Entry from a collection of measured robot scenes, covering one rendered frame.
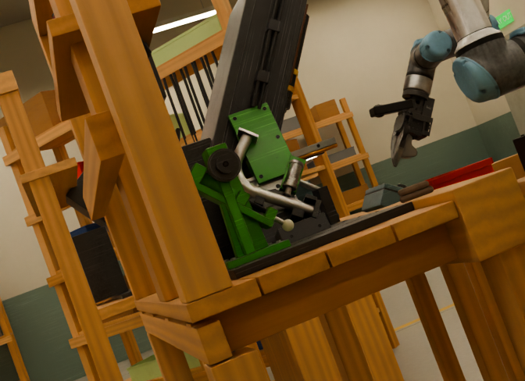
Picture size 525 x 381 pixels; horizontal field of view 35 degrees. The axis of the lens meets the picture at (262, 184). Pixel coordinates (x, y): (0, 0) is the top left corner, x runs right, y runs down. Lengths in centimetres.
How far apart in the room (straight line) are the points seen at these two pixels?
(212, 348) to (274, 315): 16
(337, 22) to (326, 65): 67
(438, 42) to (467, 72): 31
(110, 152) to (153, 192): 15
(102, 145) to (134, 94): 14
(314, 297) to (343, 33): 1064
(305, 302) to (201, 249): 25
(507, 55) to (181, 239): 88
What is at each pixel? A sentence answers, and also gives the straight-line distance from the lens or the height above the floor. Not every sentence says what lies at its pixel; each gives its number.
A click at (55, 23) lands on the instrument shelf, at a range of 189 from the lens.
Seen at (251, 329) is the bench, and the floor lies 79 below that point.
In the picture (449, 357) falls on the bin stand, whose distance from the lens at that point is 259.
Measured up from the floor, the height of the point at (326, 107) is 216.
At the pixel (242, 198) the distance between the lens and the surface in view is 189.
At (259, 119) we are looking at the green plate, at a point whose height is 123.
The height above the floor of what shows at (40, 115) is 225.
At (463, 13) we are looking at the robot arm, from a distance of 199.
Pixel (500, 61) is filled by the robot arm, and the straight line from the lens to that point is 196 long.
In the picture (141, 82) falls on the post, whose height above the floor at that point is 129.
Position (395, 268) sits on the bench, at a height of 79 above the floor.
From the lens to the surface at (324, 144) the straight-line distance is 238.
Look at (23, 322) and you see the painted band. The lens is 1103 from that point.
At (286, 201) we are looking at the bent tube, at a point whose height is 100.
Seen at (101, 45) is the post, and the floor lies 137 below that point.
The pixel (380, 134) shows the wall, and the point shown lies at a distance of 1200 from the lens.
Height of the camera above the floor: 96
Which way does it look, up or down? 3 degrees up
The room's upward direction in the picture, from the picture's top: 21 degrees counter-clockwise
